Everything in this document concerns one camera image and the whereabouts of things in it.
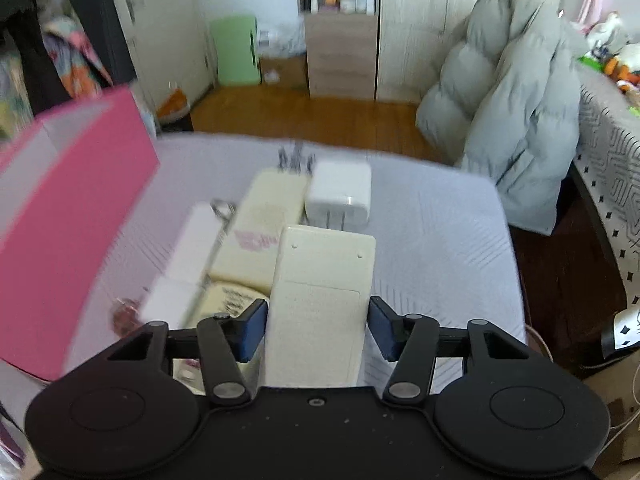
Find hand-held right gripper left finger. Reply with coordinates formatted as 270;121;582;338
106;298;269;407

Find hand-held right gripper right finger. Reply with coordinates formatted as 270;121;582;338
368;296;530;406

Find cream remote with black print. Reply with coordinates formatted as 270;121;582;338
172;282;271;396

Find cream remote control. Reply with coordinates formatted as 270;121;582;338
263;225;377;388

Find cream remote with pink label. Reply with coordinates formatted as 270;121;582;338
207;170;308;293

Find white charger adapter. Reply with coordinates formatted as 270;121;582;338
304;160;373;233

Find pink storage box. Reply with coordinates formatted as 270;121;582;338
0;85;161;381

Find trash bin with orange bag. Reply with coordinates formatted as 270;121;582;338
157;87;193;123

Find plain cardboard box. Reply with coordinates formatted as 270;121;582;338
582;367;640;480

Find grey puffer jacket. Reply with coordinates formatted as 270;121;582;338
416;0;583;237

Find cardboard box with label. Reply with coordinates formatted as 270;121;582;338
260;57;308;86

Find wooden shelf cabinet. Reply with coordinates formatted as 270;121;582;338
295;0;381;101

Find green folding stool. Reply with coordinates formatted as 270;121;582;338
209;15;261;87

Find white plastic bags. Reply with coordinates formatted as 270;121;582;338
257;22;306;58

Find black-white patterned tablecloth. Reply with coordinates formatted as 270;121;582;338
575;67;640;306

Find light wooden wardrobe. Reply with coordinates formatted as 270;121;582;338
376;0;516;106

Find white door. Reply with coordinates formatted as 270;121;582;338
102;0;216;111

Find floral quilt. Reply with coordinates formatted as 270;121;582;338
42;15;113;98

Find black hanging garment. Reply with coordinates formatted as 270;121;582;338
0;0;136;116

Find orange-white plush toy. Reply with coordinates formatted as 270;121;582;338
605;42;640;93

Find white plush toy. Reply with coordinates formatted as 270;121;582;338
587;12;626;48

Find metal key ring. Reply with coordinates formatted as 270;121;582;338
210;199;238;221

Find dark red keychain charm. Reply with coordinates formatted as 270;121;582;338
112;297;146;336

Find black guitar keychain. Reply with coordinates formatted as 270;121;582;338
277;142;318;173

